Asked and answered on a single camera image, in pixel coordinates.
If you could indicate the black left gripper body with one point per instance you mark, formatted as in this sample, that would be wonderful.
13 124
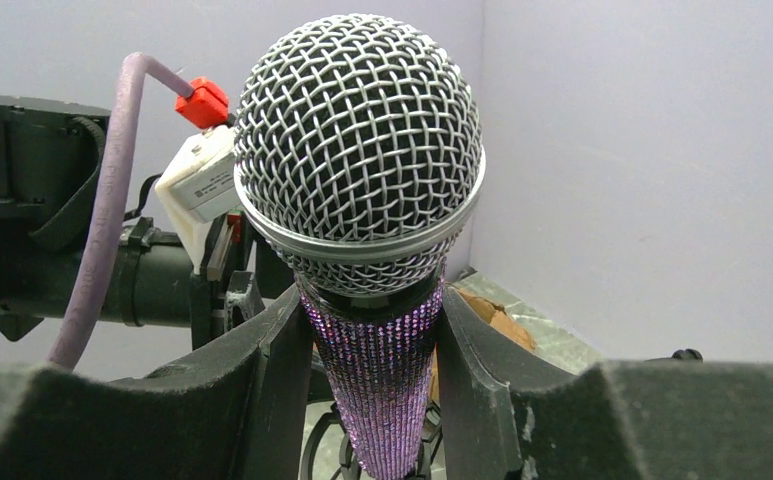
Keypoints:
238 273

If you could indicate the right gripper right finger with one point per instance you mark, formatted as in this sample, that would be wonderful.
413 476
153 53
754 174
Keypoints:
508 414

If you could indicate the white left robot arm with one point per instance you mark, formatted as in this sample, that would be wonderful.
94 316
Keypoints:
50 161

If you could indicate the brown cardboard box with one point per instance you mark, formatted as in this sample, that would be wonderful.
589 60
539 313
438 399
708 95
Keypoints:
494 315

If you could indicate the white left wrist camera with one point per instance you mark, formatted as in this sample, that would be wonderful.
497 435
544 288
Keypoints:
197 187

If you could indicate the purple glitter microphone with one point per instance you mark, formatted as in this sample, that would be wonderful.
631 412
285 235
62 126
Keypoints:
359 159

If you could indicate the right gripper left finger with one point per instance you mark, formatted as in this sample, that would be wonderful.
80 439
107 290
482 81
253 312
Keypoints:
232 409

